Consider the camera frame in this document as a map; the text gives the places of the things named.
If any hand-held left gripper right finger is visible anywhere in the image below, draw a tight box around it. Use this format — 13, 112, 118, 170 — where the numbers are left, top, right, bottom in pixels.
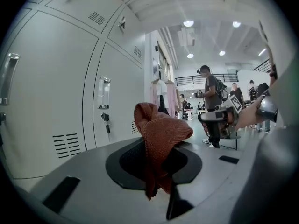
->
172, 140, 260, 223

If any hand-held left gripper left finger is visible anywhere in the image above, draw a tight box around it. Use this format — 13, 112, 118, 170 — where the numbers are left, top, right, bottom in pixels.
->
30, 136, 169, 224

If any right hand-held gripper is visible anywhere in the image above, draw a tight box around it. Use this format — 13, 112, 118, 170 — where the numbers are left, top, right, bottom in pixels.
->
197, 94, 243, 140

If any orange knitted cloth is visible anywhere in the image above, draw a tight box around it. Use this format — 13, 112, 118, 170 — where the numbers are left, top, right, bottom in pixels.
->
134, 102, 194, 200

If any grey metal locker door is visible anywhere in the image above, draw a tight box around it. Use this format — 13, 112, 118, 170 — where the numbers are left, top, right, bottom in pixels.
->
93, 42, 144, 149

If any person's right forearm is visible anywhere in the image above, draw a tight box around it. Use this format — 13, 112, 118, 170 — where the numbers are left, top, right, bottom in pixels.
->
235, 96, 266, 131

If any grey metal locker wall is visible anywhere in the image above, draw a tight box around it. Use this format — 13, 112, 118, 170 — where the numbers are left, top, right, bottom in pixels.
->
0, 0, 145, 192

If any person's right hand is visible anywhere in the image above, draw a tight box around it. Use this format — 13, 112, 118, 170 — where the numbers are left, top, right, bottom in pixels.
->
219, 112, 236, 135

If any pink hanging garment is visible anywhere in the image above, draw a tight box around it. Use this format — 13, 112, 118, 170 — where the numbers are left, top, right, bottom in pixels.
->
166, 84, 179, 118
151, 82, 162, 105

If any black metal railing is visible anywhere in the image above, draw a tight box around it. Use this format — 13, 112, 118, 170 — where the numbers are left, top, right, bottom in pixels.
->
174, 73, 239, 86
252, 58, 271, 72

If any black tote bag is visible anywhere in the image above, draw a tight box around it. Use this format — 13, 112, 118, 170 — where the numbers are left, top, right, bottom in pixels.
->
158, 94, 171, 116

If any person's white t-shirt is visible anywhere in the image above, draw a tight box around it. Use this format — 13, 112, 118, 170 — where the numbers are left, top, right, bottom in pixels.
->
230, 52, 297, 224

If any key in locker lock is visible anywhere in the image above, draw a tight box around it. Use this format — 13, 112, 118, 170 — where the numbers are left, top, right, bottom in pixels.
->
100, 112, 112, 142

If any white hanging t-shirt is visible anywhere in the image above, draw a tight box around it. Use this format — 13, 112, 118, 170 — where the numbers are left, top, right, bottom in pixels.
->
156, 79, 168, 97

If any metal clothes rack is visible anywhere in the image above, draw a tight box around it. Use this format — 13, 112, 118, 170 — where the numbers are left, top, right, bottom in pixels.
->
150, 70, 180, 120

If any dark-framed window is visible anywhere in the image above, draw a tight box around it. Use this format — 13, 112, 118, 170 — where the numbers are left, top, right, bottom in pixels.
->
157, 41, 171, 79

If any white hanging ceiling sign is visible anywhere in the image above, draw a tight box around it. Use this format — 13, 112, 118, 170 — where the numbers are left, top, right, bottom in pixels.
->
177, 26, 196, 48

